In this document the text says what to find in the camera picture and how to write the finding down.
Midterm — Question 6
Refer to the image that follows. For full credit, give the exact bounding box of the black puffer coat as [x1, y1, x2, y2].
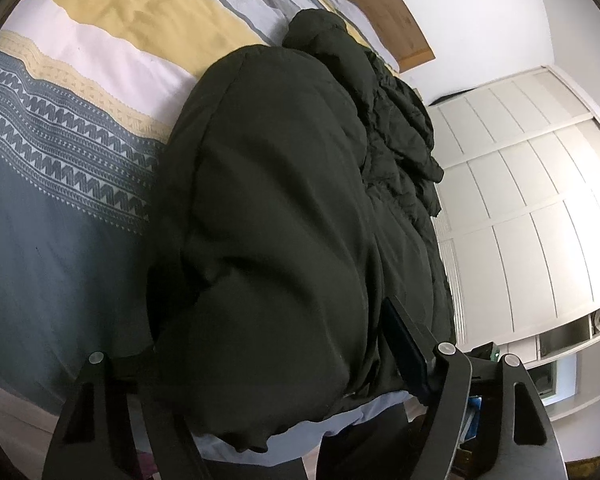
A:
[147, 9, 455, 453]

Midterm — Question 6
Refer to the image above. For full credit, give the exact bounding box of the white wardrobe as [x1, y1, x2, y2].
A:
[429, 67, 600, 351]

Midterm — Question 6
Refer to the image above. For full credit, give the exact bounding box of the wooden headboard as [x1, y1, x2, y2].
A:
[350, 0, 436, 73]

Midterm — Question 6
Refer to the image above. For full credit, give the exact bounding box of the striped duvet on bed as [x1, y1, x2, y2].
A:
[0, 0, 326, 430]

